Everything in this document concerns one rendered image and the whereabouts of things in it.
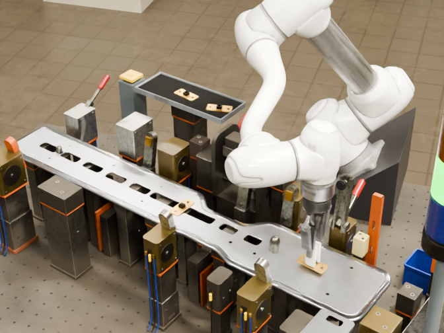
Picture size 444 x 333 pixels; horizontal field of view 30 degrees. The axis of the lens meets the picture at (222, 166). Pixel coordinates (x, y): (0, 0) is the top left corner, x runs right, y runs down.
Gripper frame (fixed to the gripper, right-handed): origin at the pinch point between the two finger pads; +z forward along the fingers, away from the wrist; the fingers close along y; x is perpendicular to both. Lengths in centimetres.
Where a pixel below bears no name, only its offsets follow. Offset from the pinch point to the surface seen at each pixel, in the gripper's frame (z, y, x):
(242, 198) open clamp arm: 2.6, -12.1, -32.5
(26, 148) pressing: 5, 5, -110
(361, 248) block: 1.2, -10.9, 9.0
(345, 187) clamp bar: -15.6, -12.7, 1.5
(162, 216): -4.2, 15.7, -40.6
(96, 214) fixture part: 19, 6, -79
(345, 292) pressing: 5.0, 3.4, 12.6
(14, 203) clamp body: 16, 20, -102
